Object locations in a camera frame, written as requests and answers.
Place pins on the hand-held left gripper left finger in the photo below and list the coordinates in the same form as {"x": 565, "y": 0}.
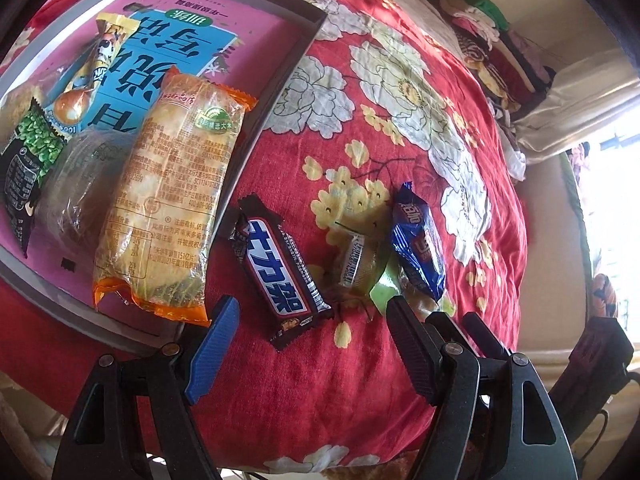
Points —
{"x": 212, "y": 350}

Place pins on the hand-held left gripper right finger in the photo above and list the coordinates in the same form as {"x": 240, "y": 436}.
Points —
{"x": 415, "y": 355}

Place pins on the brown chocolate bar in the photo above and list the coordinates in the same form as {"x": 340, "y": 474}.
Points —
{"x": 280, "y": 270}

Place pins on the orange rice cracker packet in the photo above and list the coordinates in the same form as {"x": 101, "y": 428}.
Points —
{"x": 170, "y": 185}

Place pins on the black green snack packet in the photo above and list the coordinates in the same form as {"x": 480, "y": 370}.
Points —
{"x": 22, "y": 170}

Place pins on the yellow candy packet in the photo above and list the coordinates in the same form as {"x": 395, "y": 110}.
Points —
{"x": 95, "y": 65}

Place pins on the grey tray with pink print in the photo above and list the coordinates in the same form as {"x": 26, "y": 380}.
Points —
{"x": 260, "y": 45}

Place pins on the red floral blanket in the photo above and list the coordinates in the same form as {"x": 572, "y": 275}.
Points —
{"x": 325, "y": 385}

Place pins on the blue cookie packet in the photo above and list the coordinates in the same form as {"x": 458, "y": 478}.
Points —
{"x": 417, "y": 245}

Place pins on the small green snack packet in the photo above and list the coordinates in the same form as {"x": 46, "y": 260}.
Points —
{"x": 357, "y": 260}

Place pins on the white plastic bag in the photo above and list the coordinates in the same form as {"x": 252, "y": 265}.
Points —
{"x": 512, "y": 160}

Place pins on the beige curtain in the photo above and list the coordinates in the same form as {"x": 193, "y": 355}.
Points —
{"x": 575, "y": 100}

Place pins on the pile of folded clothes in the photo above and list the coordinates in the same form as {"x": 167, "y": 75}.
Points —
{"x": 490, "y": 60}

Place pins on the beige pillow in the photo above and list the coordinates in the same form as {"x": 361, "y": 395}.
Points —
{"x": 425, "y": 15}

